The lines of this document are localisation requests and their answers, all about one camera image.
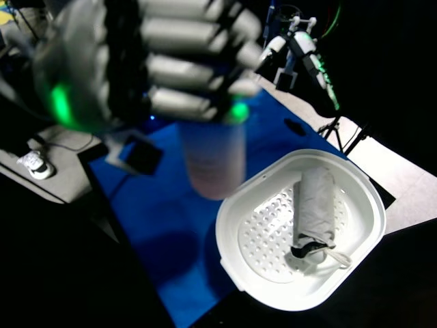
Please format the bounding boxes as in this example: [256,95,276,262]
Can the grey umbrella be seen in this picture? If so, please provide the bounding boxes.
[284,166,353,274]

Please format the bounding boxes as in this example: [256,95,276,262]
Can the blue table cloth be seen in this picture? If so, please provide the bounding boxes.
[87,87,349,327]

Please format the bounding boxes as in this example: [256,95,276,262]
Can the white perforated plastic basket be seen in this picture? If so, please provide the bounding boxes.
[214,148,386,312]

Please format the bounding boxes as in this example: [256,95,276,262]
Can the black tripod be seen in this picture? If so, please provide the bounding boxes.
[317,115,375,154]

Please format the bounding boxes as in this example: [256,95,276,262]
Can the dark backdrop curtain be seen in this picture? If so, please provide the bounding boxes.
[313,0,437,161]

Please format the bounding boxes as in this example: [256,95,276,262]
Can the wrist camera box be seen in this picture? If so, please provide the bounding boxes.
[274,66,298,92]
[104,131,164,177]

